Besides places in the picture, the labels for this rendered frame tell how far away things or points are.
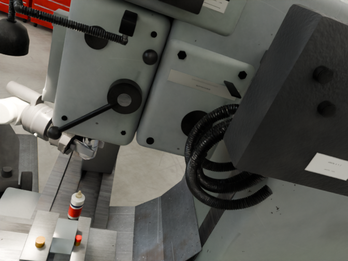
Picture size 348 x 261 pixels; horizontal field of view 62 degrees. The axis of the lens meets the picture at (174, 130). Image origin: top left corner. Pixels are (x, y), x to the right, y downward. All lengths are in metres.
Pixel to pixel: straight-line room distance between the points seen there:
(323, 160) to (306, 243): 0.42
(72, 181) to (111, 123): 0.53
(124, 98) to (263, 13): 0.31
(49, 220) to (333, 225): 0.71
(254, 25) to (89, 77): 0.34
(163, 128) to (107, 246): 0.41
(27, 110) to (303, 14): 0.69
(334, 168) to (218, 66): 0.28
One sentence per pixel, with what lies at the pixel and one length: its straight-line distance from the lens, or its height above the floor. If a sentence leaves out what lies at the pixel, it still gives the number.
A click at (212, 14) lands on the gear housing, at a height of 1.66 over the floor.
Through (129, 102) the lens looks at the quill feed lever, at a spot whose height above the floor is 1.45.
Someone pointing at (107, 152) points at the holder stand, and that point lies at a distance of 1.15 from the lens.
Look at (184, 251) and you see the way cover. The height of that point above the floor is 1.03.
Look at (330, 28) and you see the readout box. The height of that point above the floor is 1.71.
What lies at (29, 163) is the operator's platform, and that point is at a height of 0.40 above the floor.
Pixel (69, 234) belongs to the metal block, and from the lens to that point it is 0.82.
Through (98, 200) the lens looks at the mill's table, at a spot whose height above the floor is 0.93.
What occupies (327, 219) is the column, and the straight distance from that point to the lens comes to 0.78.
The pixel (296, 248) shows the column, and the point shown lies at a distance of 0.84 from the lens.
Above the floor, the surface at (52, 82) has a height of 1.40.
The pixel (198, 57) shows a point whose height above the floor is 1.58.
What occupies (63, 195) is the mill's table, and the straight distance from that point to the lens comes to 1.10.
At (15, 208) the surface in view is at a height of 0.85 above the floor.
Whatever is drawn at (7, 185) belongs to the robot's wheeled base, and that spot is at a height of 0.60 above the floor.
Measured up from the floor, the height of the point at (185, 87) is 1.51.
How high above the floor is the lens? 1.72
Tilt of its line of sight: 29 degrees down
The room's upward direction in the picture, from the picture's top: 22 degrees clockwise
